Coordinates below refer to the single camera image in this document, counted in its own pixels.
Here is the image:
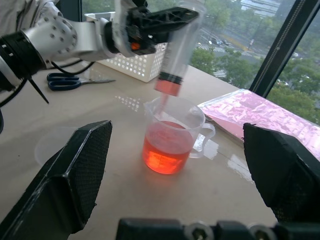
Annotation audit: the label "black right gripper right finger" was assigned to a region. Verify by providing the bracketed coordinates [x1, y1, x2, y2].
[242, 123, 320, 222]

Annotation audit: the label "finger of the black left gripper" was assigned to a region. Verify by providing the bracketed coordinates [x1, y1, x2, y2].
[151, 24, 179, 44]
[146, 6, 201, 33]

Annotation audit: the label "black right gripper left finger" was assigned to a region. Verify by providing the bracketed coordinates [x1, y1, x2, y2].
[0, 120, 113, 240]

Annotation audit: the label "large clear plastic syringe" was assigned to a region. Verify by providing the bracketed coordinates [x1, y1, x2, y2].
[152, 0, 208, 118]

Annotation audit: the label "clear measuring cup red liquid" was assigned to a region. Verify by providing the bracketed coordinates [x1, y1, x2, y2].
[142, 96, 216, 176]

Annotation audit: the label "white perforated plastic basket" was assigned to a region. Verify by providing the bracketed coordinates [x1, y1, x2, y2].
[83, 11, 169, 84]

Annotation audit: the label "clear petri dish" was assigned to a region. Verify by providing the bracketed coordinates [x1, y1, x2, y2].
[34, 125, 80, 166]

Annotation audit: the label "pink plastic bag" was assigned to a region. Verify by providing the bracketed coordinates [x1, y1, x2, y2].
[196, 88, 320, 162]

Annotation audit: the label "black zip tie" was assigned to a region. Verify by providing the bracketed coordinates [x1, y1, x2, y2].
[26, 76, 50, 105]

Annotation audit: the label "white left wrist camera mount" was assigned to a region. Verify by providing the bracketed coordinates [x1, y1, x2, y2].
[110, 0, 135, 58]

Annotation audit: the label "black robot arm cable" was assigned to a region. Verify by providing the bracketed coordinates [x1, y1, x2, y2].
[50, 59, 97, 76]
[0, 78, 29, 135]

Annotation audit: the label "blue handled scissors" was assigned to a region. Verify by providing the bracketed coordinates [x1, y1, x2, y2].
[46, 72, 117, 92]

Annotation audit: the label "black window frame post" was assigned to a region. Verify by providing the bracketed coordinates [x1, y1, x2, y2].
[249, 0, 320, 99]

